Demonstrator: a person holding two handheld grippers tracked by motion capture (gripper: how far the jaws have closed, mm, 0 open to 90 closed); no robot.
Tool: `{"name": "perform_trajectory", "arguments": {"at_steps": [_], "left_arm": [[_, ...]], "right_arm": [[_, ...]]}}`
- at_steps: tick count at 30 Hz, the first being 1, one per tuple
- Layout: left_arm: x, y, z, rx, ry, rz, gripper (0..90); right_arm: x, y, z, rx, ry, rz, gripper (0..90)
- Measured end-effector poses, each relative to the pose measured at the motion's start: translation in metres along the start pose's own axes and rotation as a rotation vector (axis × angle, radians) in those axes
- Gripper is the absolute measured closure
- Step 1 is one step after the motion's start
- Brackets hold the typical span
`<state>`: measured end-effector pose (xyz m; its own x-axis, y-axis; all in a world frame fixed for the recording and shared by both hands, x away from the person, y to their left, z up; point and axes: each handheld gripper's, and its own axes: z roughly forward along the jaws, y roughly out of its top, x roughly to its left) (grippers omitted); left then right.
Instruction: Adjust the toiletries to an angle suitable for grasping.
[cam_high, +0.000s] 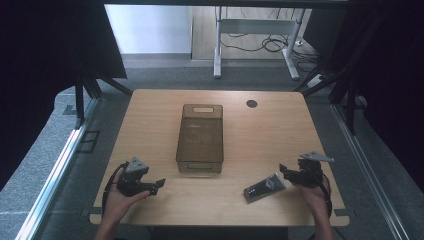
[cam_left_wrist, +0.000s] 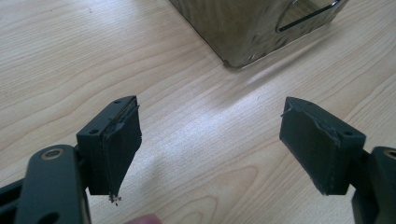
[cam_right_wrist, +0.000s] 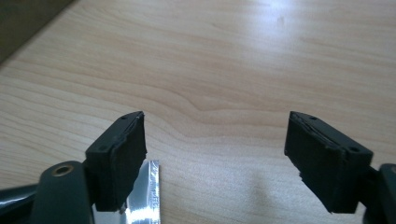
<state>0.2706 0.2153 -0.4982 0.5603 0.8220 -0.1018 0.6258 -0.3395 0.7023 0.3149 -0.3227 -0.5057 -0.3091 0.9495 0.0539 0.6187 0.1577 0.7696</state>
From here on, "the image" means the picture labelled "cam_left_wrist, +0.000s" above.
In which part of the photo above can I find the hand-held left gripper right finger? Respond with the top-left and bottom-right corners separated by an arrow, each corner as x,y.
278,96 -> 367,196

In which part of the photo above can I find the shiny metal container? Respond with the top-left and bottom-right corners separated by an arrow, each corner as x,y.
168,0 -> 350,69

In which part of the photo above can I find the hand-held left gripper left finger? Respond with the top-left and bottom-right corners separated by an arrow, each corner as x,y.
76,95 -> 143,203

